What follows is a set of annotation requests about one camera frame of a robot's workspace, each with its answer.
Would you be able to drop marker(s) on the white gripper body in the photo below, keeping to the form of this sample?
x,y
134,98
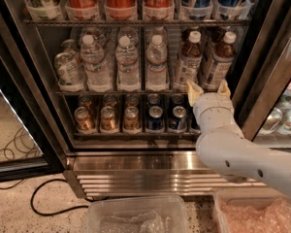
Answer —
x,y
212,103

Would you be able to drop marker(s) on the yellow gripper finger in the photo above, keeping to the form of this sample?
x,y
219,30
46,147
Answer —
x,y
193,92
224,89

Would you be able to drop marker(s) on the brown tea bottle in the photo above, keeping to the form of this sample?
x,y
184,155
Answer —
x,y
189,60
218,61

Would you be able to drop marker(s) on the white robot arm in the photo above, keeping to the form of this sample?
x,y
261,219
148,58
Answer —
x,y
223,147

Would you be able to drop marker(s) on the blue pepsi can front middle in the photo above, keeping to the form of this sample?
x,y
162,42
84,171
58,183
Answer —
x,y
177,119

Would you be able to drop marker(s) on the blue pepsi can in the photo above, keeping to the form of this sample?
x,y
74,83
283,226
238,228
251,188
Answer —
x,y
194,125
155,121
177,119

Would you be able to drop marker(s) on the clear water bottle right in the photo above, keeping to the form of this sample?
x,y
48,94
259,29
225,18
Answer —
x,y
156,64

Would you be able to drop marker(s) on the clear water bottle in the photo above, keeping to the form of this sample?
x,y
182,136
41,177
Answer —
x,y
156,64
128,68
96,65

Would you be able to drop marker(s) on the clear water bottle middle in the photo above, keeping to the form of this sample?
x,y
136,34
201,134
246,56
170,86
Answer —
x,y
128,68

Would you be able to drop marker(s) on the blue bottle top right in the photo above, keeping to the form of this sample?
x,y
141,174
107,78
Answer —
x,y
230,9

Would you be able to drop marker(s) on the blue bottle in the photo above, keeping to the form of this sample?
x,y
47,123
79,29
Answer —
x,y
195,9
230,9

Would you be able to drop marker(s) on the steel fridge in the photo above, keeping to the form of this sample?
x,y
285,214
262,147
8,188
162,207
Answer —
x,y
156,163

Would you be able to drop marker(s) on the blue bottle top left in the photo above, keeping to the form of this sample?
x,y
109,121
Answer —
x,y
195,9

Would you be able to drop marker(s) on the gold can front middle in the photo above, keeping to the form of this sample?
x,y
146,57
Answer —
x,y
108,121

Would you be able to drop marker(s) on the gold can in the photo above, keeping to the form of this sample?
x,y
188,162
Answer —
x,y
108,121
84,120
131,122

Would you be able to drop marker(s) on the clear water bottle left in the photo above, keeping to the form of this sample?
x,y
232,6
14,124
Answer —
x,y
96,65

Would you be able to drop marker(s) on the red cola bottle right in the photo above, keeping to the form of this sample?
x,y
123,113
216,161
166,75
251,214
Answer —
x,y
158,9

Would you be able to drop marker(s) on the red cola bottle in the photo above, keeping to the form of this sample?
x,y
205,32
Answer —
x,y
158,9
82,9
120,9

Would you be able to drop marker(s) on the red cola bottle middle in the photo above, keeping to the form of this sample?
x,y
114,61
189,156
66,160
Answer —
x,y
120,9

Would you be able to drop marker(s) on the red cola bottle left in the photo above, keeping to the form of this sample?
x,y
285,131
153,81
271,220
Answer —
x,y
82,9

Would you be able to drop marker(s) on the green bottle top shelf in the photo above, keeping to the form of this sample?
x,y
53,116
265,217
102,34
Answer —
x,y
44,9

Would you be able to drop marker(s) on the open glass fridge door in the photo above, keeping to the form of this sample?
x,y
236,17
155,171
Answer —
x,y
28,147

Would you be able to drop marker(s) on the blue pepsi can front right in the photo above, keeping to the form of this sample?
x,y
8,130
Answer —
x,y
194,125

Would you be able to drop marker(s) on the blue pepsi can front left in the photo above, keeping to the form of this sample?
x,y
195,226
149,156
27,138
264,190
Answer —
x,y
155,121

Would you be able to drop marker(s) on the gold can front right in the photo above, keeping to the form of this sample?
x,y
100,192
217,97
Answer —
x,y
131,122

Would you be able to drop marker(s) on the silver can right compartment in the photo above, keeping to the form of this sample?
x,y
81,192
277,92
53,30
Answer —
x,y
285,127

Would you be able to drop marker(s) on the clear plastic bin right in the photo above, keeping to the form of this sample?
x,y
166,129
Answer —
x,y
251,210

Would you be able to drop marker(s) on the clear plastic bin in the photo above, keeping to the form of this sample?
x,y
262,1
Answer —
x,y
152,214
251,210

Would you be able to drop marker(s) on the gold can front left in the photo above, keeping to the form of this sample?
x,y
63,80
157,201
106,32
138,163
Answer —
x,y
84,120

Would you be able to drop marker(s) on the silver green can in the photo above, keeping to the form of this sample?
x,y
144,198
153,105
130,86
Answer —
x,y
70,77

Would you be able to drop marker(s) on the clear plastic bin left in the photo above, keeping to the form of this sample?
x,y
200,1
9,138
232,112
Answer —
x,y
152,214

